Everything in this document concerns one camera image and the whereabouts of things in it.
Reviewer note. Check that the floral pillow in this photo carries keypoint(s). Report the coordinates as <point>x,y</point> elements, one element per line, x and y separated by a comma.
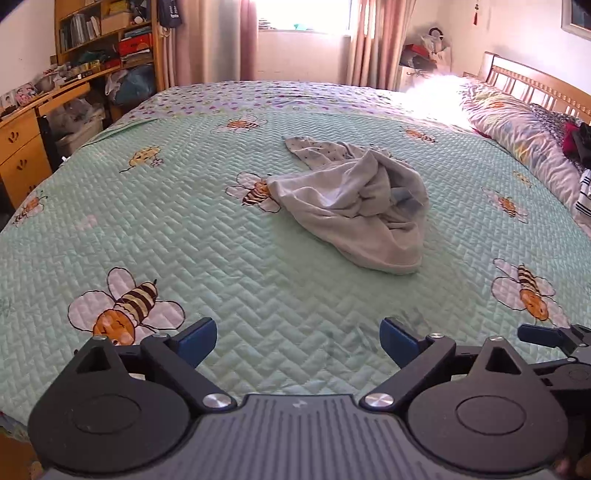
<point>517,134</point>

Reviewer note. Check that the blue plastic bag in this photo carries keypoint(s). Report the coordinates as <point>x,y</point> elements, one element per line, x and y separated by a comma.
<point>136,85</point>

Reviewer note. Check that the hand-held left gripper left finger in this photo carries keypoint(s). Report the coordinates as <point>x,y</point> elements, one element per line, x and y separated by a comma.
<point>198,339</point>

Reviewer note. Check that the small framed photo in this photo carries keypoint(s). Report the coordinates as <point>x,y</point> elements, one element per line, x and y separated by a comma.
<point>25,94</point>

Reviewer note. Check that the framed wall picture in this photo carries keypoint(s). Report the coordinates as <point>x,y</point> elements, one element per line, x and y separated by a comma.
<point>579,16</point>

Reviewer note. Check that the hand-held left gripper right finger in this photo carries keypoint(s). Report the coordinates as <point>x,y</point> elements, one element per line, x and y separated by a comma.
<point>399,339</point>

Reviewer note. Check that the wooden headboard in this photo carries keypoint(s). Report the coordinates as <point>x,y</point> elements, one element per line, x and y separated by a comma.
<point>545,87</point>

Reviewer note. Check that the clear plastic bag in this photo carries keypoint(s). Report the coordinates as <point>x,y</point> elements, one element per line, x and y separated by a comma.
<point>76,122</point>

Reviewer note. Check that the wooden desk with drawers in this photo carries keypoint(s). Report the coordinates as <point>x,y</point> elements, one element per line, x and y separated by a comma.
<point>18,138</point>

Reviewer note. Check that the row of books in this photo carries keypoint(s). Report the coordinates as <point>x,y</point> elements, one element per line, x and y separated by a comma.
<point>76,30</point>

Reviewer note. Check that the wooden bookshelf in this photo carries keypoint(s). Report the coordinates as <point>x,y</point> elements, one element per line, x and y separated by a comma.
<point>159,55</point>

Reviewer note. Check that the dark patterned cloth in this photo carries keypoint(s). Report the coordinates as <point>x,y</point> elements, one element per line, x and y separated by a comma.
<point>549,120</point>

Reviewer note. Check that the white patterned long-sleeve shirt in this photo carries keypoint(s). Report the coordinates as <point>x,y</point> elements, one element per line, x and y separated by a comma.
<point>360,207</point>

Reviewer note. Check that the window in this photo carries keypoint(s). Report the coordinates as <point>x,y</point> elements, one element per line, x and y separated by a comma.
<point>314,14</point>

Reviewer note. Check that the white plastic bag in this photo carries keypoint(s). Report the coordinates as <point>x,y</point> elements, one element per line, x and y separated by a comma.
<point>434,44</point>

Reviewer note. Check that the dark blue hanging bag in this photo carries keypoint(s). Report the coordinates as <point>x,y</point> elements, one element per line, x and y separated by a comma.
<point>170,14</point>

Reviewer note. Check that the green bee-print quilt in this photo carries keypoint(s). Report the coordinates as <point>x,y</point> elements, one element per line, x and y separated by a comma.
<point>184,230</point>

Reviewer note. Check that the white nightstand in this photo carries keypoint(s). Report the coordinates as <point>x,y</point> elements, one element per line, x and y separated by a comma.
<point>411,78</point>

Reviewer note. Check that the red tassel ornament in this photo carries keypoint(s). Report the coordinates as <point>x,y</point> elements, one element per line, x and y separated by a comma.
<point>475,18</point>

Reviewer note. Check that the red garment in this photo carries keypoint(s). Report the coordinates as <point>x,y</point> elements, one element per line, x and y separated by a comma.
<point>569,138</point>

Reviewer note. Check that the red bag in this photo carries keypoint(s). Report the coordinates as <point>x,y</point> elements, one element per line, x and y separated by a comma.
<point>413,50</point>

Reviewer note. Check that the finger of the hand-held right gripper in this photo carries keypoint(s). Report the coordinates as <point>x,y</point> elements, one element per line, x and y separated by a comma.
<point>538,334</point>

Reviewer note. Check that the red box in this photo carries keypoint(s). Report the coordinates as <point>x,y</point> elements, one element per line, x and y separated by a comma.
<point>134,46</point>

